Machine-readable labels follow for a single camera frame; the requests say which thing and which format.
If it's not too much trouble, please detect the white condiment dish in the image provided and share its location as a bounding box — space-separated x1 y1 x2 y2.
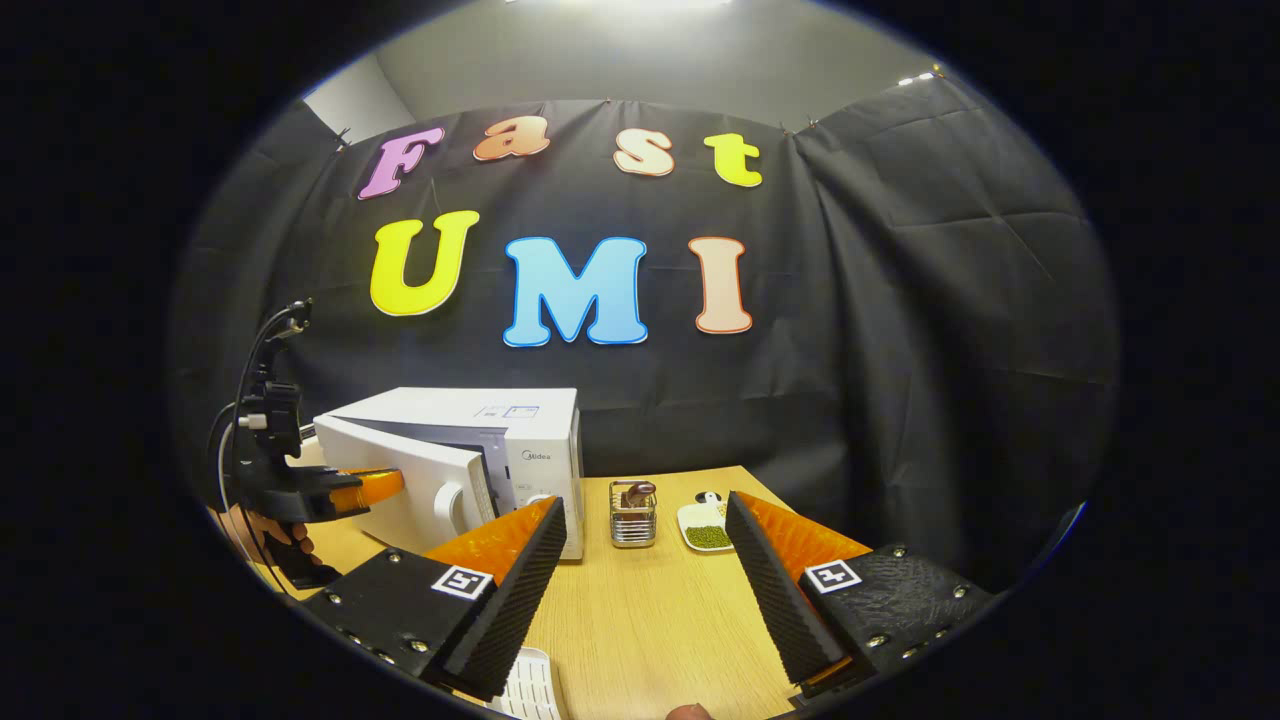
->
677 490 736 554

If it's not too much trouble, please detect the black cable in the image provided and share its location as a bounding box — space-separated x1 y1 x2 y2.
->
205 298 314 521

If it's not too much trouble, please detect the black backdrop cloth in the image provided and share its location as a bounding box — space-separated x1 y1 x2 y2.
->
170 75 1121 591

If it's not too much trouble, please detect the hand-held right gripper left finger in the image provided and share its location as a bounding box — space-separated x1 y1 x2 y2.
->
300 495 569 703

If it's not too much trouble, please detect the white microwave oven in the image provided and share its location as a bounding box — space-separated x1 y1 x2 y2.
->
313 387 586 561

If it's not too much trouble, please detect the white slotted tray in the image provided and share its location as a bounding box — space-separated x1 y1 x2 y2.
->
497 647 563 720

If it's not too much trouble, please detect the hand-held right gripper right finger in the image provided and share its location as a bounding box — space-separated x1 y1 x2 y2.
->
725 490 998 699

